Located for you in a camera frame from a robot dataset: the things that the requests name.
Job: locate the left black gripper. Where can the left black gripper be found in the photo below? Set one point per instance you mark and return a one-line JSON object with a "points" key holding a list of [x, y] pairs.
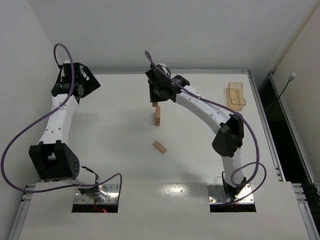
{"points": [[91, 80]]}

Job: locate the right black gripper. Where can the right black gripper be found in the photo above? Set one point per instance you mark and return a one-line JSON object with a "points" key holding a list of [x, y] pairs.
{"points": [[155, 96]]}

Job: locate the wood block seven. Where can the wood block seven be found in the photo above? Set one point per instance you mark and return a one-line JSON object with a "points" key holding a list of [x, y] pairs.
{"points": [[157, 116]]}

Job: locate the wood block five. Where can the wood block five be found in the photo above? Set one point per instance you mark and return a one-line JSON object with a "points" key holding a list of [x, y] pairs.
{"points": [[160, 147]]}

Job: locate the clear amber plastic box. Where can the clear amber plastic box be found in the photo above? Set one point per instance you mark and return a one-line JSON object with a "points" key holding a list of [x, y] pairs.
{"points": [[235, 97]]}

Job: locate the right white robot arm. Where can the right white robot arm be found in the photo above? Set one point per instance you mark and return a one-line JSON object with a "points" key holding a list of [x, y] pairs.
{"points": [[228, 128]]}

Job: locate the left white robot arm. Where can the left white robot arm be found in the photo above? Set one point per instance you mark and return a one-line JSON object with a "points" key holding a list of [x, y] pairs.
{"points": [[52, 158]]}

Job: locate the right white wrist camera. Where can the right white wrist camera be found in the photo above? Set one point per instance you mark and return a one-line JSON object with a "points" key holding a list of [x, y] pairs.
{"points": [[163, 67]]}

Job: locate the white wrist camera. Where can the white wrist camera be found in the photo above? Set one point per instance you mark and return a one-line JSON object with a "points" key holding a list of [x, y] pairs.
{"points": [[163, 67], [67, 61]]}

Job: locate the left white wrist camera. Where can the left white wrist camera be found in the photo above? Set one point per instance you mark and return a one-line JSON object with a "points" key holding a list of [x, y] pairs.
{"points": [[67, 61]]}

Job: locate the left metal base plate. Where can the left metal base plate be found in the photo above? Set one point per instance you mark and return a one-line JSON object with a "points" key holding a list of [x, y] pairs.
{"points": [[106, 194]]}

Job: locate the metal base plate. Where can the metal base plate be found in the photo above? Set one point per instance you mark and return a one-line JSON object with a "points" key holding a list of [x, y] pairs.
{"points": [[106, 194], [217, 195]]}

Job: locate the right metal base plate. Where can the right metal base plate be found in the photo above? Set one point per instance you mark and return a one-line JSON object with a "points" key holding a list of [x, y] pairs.
{"points": [[217, 195]]}

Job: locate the black wall cable white plug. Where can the black wall cable white plug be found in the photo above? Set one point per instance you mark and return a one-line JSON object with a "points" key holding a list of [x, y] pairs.
{"points": [[290, 79]]}

